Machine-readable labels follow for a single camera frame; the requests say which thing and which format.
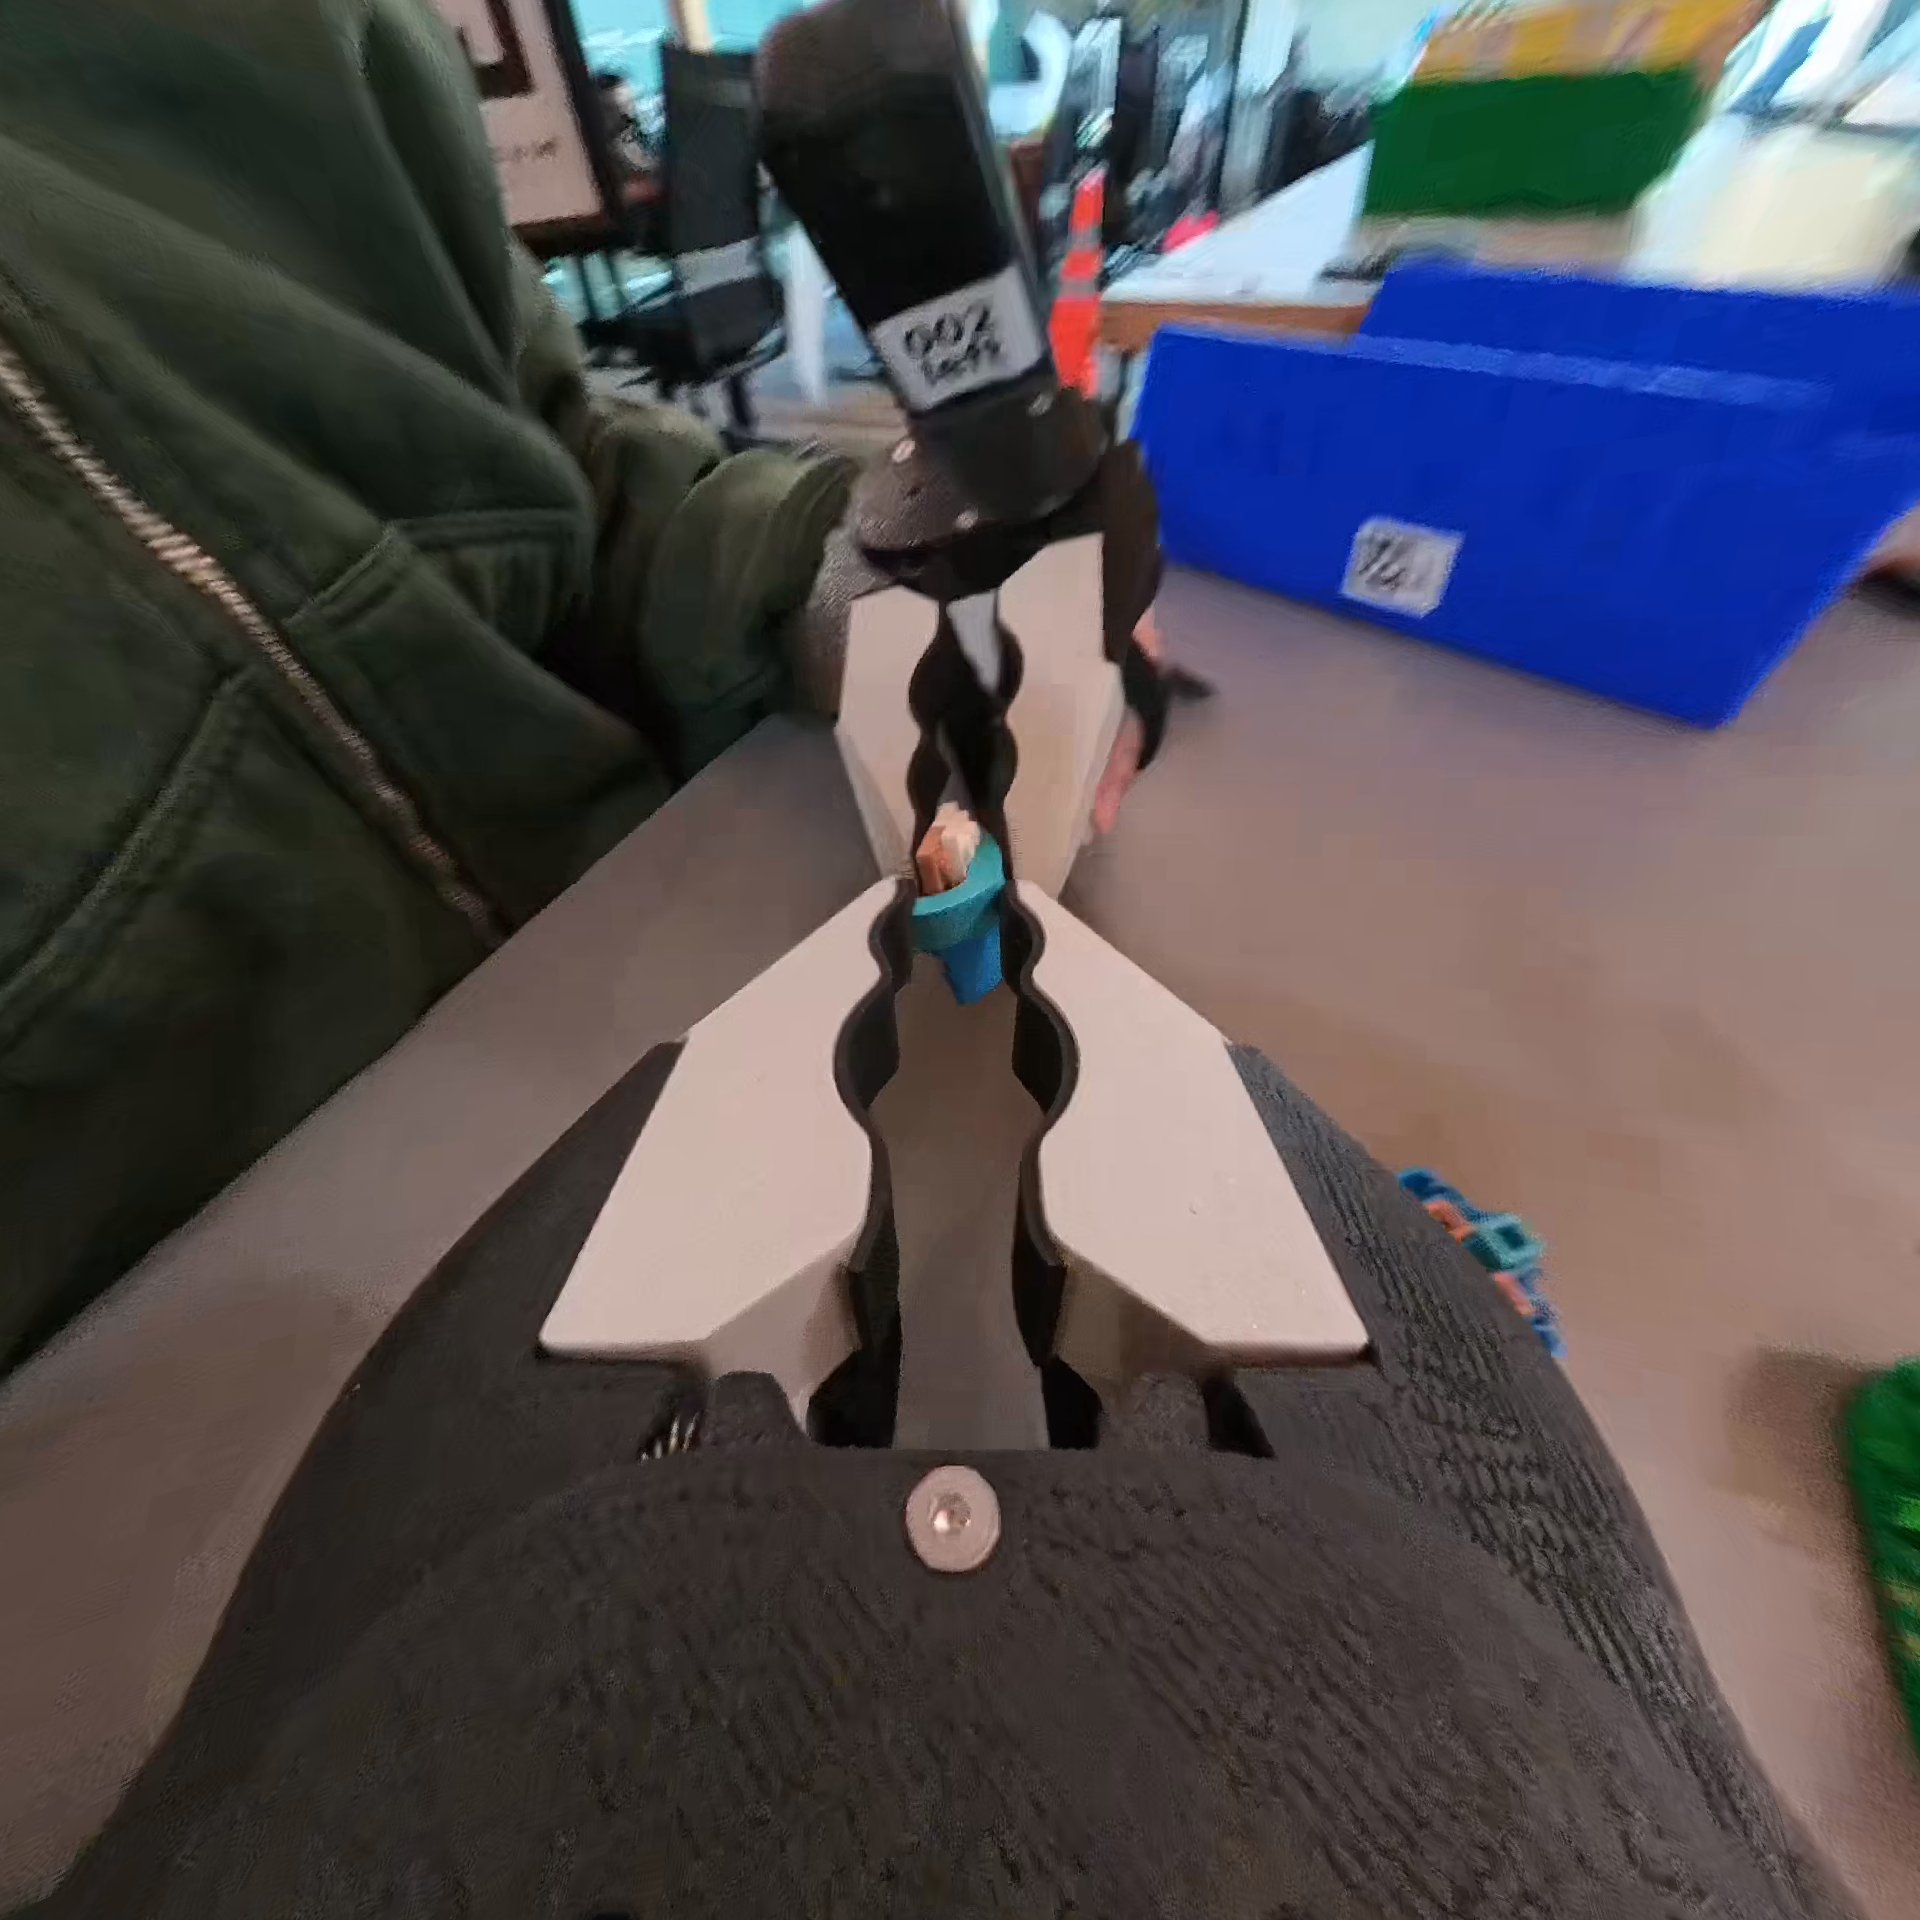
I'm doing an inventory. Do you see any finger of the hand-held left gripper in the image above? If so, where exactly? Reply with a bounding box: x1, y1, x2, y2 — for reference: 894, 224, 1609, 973
993, 532, 1129, 902
832, 587, 944, 885

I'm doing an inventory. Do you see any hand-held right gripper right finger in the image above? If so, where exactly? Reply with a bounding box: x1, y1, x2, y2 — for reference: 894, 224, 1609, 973
1002, 885, 1370, 1368

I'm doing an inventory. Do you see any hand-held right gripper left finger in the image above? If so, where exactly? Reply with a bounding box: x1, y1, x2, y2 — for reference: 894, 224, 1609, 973
539, 877, 915, 1401

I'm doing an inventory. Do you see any blue lego piece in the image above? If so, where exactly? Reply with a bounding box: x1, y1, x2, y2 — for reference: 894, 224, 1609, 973
911, 836, 1008, 1008

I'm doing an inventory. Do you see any multicoloured lego assembly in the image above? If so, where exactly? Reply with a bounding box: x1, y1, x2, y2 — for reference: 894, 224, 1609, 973
1399, 1167, 1571, 1360

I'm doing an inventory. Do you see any green lego baseplate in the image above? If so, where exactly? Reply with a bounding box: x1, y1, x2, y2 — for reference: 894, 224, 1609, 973
1843, 1353, 1920, 1704

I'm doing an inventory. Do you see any person's left hand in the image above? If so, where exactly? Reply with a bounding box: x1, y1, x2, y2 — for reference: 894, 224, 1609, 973
1088, 630, 1215, 838

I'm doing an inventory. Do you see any orange traffic cone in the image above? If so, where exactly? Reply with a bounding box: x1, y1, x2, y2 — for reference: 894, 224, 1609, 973
1046, 164, 1115, 400

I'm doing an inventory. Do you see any black office chair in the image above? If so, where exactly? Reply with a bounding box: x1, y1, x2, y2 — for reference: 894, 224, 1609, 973
575, 41, 794, 447

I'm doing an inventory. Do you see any framed sign board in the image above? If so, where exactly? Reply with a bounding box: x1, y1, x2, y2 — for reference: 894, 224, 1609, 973
433, 0, 627, 253

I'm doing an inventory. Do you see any green box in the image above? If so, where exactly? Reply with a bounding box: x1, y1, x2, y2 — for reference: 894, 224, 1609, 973
1363, 63, 1707, 222

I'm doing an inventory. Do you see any green zip jacket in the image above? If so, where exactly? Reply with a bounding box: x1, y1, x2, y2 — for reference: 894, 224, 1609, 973
0, 0, 713, 1379

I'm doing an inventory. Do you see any large blue plastic bin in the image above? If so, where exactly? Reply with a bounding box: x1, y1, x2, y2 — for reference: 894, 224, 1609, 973
1354, 255, 1920, 444

